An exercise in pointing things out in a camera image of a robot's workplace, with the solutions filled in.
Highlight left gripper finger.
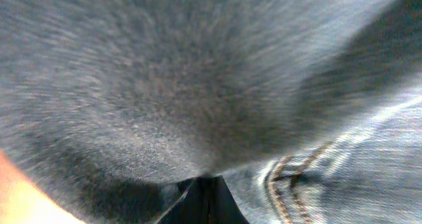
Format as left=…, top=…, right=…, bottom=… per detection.
left=156, top=176, right=249, bottom=224

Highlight dark blue jeans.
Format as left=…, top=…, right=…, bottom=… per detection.
left=1, top=0, right=421, bottom=223

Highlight light blue jeans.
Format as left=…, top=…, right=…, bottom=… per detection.
left=224, top=84, right=421, bottom=224

